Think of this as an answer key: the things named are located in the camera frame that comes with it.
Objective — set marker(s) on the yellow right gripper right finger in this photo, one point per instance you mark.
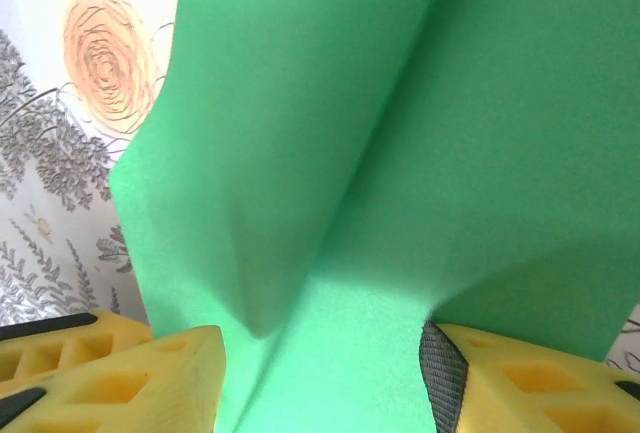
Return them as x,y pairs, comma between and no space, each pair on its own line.
525,383

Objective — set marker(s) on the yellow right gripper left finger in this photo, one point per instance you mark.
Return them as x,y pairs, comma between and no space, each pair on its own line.
165,383

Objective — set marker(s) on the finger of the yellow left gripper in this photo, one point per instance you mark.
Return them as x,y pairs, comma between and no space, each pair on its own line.
45,353

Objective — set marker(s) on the green square cloth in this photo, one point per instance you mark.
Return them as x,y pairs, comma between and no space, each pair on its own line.
300,103

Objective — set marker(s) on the floral patterned table cover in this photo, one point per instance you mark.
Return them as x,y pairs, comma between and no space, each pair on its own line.
50,153

